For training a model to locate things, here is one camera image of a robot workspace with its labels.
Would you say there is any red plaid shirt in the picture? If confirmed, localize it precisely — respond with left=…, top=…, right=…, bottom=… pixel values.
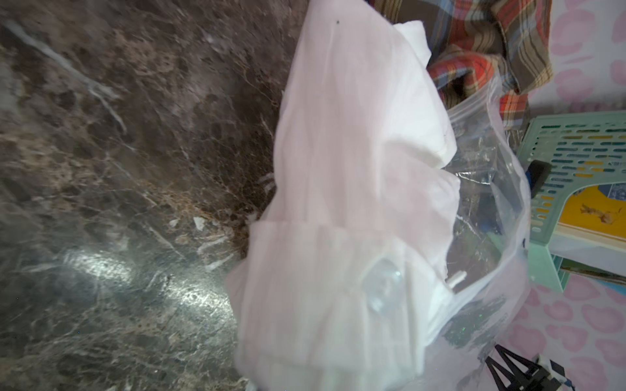
left=371, top=0, right=554, bottom=130

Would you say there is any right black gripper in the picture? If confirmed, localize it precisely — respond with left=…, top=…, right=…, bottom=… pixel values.
left=485, top=345, right=575, bottom=391

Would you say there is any green desk file organizer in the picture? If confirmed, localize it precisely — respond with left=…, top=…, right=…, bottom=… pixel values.
left=517, top=111, right=625, bottom=293

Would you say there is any clear plastic vacuum bag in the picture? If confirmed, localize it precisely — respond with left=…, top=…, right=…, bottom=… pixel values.
left=403, top=76, right=530, bottom=390

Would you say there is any yellow book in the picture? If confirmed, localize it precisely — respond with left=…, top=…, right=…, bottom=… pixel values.
left=559, top=183, right=625, bottom=241

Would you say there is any white shirt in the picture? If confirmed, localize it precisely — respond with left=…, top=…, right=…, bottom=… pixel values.
left=226, top=1, right=460, bottom=390

